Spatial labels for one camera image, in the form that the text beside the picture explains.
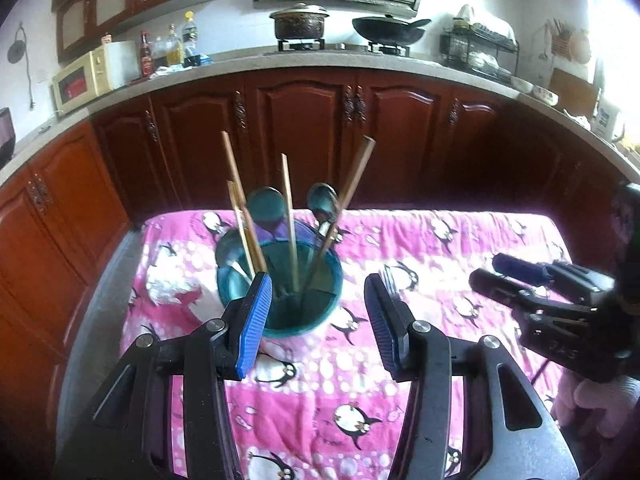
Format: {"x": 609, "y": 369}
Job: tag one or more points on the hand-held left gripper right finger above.
{"x": 382, "y": 325}

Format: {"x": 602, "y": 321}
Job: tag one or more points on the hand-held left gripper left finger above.
{"x": 255, "y": 325}

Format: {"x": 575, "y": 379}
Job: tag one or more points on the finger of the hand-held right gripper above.
{"x": 520, "y": 266}
{"x": 505, "y": 287}

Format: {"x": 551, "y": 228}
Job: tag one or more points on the white floral cup teal rim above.
{"x": 300, "y": 320}

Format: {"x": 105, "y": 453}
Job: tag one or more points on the light wooden chopstick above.
{"x": 290, "y": 220}
{"x": 241, "y": 230}
{"x": 240, "y": 185}

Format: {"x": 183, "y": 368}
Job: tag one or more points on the brown wooden chopstick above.
{"x": 350, "y": 185}

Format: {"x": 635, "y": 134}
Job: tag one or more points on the person's right hand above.
{"x": 600, "y": 405}

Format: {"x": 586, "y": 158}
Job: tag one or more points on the pink penguin towel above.
{"x": 300, "y": 410}

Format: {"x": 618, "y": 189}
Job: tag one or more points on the white carton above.
{"x": 606, "y": 120}

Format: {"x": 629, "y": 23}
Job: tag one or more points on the patterned bowl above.
{"x": 545, "y": 95}

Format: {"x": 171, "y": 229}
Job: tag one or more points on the white bowl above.
{"x": 521, "y": 85}

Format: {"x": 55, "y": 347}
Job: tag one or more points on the wooden cutting board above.
{"x": 572, "y": 92}

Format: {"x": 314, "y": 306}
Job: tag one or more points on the red wooden base cabinets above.
{"x": 300, "y": 125}

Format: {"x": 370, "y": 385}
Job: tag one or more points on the black dish rack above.
{"x": 480, "y": 60}

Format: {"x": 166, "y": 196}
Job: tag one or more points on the grey kitchen countertop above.
{"x": 235, "y": 62}

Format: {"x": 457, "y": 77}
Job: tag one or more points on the black wok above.
{"x": 390, "y": 32}

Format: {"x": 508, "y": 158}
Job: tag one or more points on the gas stove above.
{"x": 345, "y": 46}

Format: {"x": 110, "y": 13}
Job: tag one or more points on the cooking oil bottle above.
{"x": 174, "y": 52}

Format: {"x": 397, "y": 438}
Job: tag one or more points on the dark bottle red label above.
{"x": 146, "y": 60}

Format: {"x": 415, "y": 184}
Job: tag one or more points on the small glass bottle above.
{"x": 159, "y": 52}

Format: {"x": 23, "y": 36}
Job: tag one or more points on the clear bottle yellow cap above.
{"x": 190, "y": 35}

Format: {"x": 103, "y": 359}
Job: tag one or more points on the cream microwave oven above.
{"x": 100, "y": 67}

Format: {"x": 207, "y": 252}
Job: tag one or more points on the dark cooking pot with lid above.
{"x": 300, "y": 25}

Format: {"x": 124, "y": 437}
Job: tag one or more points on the dark countertop appliance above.
{"x": 5, "y": 135}

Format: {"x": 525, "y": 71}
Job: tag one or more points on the dark hanging kitchen tool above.
{"x": 17, "y": 50}

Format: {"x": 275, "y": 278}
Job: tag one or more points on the wall chopstick holder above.
{"x": 575, "y": 42}

